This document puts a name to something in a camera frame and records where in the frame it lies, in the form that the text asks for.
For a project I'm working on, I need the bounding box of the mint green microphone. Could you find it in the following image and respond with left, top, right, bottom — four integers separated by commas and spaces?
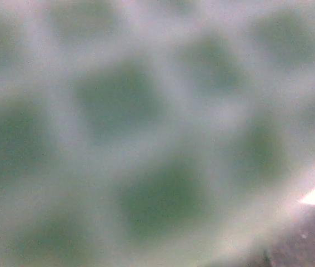
0, 1, 315, 266

